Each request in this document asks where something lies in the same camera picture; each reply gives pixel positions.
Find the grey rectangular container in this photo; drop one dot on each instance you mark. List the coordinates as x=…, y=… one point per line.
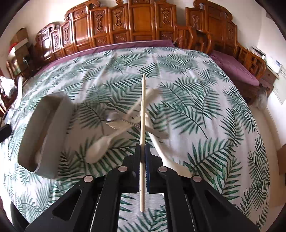
x=55, y=133

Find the leaf print tablecloth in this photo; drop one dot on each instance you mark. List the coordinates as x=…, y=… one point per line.
x=190, y=107

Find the white box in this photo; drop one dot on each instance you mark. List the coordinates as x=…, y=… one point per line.
x=273, y=64

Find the carved wooden sofa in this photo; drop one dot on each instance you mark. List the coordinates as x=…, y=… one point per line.
x=138, y=22

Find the purple armchair cushion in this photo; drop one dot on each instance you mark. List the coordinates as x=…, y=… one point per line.
x=236, y=69

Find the white ceramic spoon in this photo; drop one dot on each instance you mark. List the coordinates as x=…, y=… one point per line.
x=172, y=160

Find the carved wooden armchair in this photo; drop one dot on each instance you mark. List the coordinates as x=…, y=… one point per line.
x=214, y=24

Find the clear plastic bag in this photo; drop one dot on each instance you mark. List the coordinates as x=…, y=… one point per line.
x=261, y=99

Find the white leaning panel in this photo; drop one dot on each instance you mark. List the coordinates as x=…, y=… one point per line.
x=281, y=87

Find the purple sofa cushion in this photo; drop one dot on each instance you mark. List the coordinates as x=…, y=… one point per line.
x=125, y=44

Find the metal spoon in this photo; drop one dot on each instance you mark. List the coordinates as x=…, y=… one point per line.
x=111, y=117

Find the cardboard box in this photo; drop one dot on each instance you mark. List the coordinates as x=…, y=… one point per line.
x=20, y=35

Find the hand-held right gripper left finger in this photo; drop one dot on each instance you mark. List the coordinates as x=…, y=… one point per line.
x=131, y=169

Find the wooden side table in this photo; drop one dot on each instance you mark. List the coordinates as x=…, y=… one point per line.
x=269, y=80

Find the dark cabinet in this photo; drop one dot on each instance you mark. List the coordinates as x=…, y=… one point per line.
x=24, y=58

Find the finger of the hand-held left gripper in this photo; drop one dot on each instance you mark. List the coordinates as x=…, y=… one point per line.
x=5, y=132

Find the white plastic spoon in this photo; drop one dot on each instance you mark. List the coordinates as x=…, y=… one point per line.
x=97, y=149

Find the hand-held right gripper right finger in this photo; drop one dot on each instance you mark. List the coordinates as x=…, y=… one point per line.
x=147, y=174

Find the white plastic bag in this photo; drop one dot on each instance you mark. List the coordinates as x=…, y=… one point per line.
x=6, y=87

